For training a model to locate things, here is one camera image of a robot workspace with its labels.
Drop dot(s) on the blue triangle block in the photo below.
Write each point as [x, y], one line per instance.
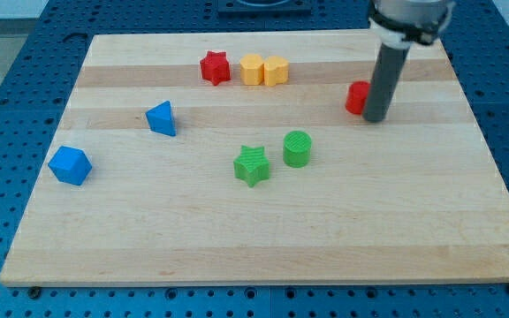
[161, 120]

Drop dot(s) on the blue cube block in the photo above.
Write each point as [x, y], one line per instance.
[70, 165]

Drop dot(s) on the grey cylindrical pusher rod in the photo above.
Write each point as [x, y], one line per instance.
[389, 65]

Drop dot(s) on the yellow heart block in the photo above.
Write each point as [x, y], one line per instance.
[276, 71]

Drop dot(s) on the red cylinder block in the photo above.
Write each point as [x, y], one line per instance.
[356, 97]

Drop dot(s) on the yellow hexagon block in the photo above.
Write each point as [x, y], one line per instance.
[251, 69]

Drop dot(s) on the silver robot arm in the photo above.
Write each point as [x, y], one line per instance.
[400, 23]

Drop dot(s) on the red star block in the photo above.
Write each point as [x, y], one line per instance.
[215, 67]

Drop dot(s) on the wooden board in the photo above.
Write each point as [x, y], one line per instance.
[415, 199]

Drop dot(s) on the green cylinder block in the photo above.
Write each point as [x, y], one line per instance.
[296, 149]

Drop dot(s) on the green star block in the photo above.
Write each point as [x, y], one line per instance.
[251, 165]

